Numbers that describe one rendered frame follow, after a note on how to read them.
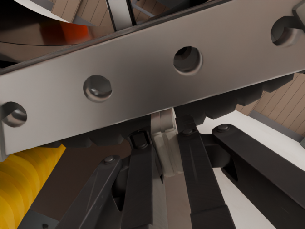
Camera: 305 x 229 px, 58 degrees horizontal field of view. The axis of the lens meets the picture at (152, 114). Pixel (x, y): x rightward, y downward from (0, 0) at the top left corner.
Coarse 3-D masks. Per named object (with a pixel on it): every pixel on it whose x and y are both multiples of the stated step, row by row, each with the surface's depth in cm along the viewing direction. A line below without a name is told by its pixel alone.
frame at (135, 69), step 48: (240, 0) 12; (288, 0) 12; (96, 48) 12; (144, 48) 12; (192, 48) 17; (240, 48) 12; (288, 48) 12; (0, 96) 13; (48, 96) 13; (96, 96) 14; (144, 96) 13; (192, 96) 13; (0, 144) 14
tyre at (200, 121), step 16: (0, 64) 22; (272, 80) 21; (288, 80) 22; (224, 96) 22; (240, 96) 22; (256, 96) 22; (176, 112) 22; (192, 112) 22; (208, 112) 23; (224, 112) 23; (112, 128) 23; (128, 128) 23; (48, 144) 24; (64, 144) 24; (80, 144) 24; (96, 144) 24; (112, 144) 24
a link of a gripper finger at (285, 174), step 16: (224, 128) 14; (224, 144) 13; (240, 144) 12; (256, 144) 12; (240, 160) 12; (256, 160) 11; (272, 160) 11; (240, 176) 12; (256, 176) 11; (272, 176) 10; (288, 176) 10; (304, 176) 9; (256, 192) 11; (272, 192) 10; (288, 192) 9; (304, 192) 9; (272, 208) 10; (288, 208) 9; (304, 208) 8; (272, 224) 11; (288, 224) 10; (304, 224) 8
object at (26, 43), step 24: (0, 0) 37; (120, 0) 21; (192, 0) 29; (0, 24) 27; (24, 24) 31; (48, 24) 35; (72, 24) 41; (120, 24) 22; (0, 48) 21; (24, 48) 21; (48, 48) 21
